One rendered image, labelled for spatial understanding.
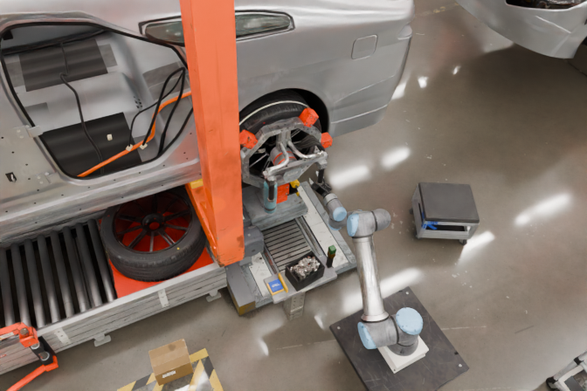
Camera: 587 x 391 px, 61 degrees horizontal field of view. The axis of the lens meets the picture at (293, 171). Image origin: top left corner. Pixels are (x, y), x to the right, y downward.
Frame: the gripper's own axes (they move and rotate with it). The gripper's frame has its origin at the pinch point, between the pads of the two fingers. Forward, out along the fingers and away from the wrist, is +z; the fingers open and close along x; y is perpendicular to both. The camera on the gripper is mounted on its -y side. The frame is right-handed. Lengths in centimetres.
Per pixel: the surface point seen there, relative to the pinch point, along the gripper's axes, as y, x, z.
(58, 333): -104, -146, -28
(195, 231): -51, -70, -3
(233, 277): -12, -84, -23
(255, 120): -61, 10, 15
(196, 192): -57, -51, 13
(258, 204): 7, -51, 21
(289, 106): -46, 29, 16
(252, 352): -8, -98, -71
